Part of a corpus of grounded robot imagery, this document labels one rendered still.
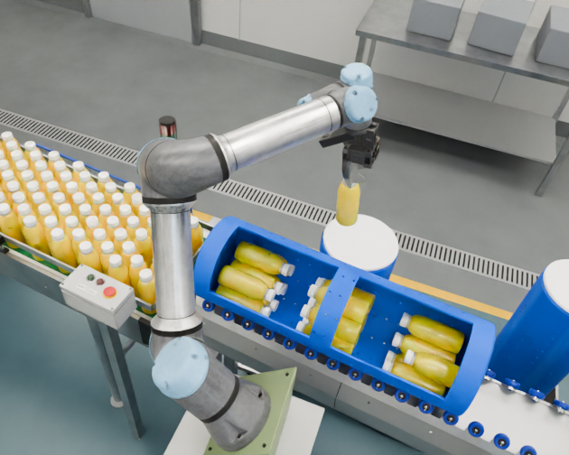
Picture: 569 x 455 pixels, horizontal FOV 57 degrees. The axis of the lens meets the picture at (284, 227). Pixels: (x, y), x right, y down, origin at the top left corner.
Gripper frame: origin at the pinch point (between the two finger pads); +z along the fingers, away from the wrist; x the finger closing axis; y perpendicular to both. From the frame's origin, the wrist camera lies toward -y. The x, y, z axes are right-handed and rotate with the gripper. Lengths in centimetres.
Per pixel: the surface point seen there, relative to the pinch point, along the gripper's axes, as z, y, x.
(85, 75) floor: 118, -303, 168
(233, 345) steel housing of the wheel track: 52, -29, -37
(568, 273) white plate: 58, 68, 36
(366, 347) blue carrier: 50, 13, -22
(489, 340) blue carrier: 28, 47, -20
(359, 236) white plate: 43.7, -3.4, 15.7
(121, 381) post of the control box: 74, -71, -57
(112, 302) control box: 21, -56, -52
